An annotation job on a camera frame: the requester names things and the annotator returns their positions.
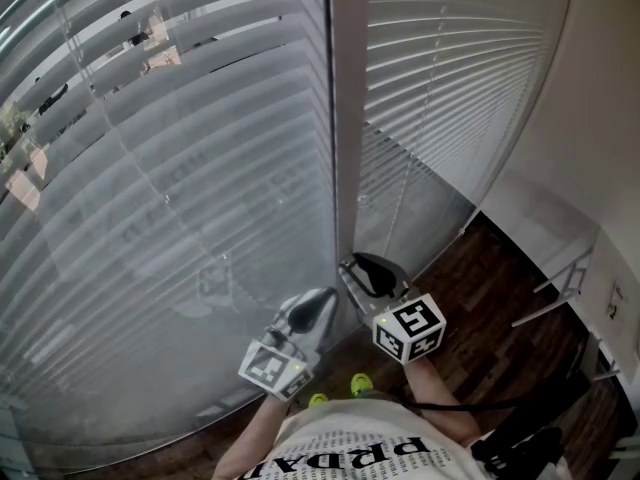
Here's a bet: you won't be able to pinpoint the white printed t-shirt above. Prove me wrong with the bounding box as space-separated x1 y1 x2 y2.
244 397 494 480

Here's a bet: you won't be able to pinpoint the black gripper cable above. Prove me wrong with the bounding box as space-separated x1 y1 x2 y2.
394 390 531 413

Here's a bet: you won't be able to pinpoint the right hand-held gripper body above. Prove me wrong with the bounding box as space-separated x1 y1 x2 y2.
371 291 449 368

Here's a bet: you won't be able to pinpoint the white window blinds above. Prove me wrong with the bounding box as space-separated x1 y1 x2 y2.
0 0 335 449
357 0 576 289

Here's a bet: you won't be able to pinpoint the black body-worn device box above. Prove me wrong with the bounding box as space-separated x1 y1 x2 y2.
469 380 594 474

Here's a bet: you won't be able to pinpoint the person's left forearm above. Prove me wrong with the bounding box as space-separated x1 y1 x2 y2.
212 392 301 480

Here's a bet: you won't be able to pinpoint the white folding table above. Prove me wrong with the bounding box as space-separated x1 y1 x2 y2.
512 245 640 384

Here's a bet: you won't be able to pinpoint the grey metal partition post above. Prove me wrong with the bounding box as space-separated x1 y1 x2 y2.
327 0 371 264

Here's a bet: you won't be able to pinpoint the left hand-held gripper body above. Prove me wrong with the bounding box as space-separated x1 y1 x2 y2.
237 325 321 403

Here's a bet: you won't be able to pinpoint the person's right forearm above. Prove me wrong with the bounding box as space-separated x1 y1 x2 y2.
402 355 481 444

